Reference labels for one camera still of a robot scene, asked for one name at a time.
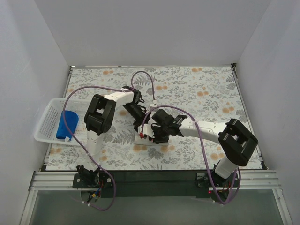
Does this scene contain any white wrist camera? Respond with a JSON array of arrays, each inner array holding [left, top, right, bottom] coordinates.
[[147, 100, 158, 113], [138, 124, 154, 141]]

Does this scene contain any white towel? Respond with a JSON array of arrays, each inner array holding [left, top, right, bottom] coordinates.
[[134, 135, 169, 146]]

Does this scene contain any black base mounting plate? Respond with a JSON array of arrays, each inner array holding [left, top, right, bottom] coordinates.
[[72, 170, 240, 199]]

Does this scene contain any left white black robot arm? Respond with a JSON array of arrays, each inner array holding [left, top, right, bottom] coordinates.
[[76, 86, 146, 187]]

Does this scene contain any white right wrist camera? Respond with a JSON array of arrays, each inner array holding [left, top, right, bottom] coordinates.
[[138, 124, 154, 141]]

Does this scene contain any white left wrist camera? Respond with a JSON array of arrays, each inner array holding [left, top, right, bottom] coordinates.
[[147, 100, 158, 113]]

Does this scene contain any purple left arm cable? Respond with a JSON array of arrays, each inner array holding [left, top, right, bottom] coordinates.
[[63, 70, 158, 211]]

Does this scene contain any aluminium frame rail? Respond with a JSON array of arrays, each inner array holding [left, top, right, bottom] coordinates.
[[20, 170, 292, 225]]

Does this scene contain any white perforated plastic basket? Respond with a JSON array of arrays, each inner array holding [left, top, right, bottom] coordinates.
[[34, 97, 90, 146]]

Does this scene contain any blue microfiber towel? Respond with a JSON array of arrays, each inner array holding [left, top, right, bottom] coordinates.
[[56, 110, 79, 140]]

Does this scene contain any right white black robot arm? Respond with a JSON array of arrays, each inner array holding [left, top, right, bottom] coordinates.
[[151, 109, 258, 184]]

